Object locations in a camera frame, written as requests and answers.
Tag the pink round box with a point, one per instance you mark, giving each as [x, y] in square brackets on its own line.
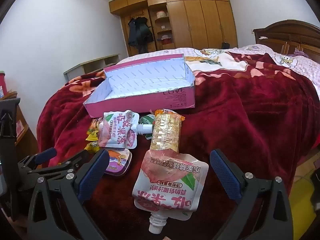
[162, 13]

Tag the low grey shelf unit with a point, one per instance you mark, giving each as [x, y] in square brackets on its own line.
[95, 63]

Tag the wooden bed headboard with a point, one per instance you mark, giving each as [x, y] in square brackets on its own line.
[287, 38]

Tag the yellow cake packet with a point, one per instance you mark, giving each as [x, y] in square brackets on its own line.
[92, 135]

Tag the red floral blanket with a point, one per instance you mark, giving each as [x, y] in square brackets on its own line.
[250, 120]

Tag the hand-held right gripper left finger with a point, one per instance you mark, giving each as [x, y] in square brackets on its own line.
[92, 172]

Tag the dark hanging coat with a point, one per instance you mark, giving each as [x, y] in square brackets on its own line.
[140, 32]

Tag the wooden wardrobe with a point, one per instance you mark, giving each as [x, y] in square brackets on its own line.
[200, 22]

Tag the wooden bedside cabinet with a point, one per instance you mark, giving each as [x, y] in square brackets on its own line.
[23, 132]

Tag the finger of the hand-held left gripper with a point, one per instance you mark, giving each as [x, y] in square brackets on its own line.
[45, 155]
[72, 161]

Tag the pink cardboard box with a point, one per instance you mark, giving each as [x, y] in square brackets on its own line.
[140, 85]

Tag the yellow cracker packet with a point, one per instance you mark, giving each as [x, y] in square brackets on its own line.
[166, 130]

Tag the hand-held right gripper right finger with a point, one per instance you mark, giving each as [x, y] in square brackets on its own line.
[225, 175]

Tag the red hat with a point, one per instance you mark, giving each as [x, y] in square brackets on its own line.
[166, 40]

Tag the orange snack packet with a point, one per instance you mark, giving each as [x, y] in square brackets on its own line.
[95, 125]

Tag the red container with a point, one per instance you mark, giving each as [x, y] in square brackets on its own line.
[2, 83]

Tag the capped pink jelly pouch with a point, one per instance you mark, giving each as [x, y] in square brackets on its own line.
[117, 130]

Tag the green snack packet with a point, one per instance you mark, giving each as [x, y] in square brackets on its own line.
[147, 118]

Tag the small black object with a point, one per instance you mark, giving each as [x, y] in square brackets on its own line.
[225, 45]

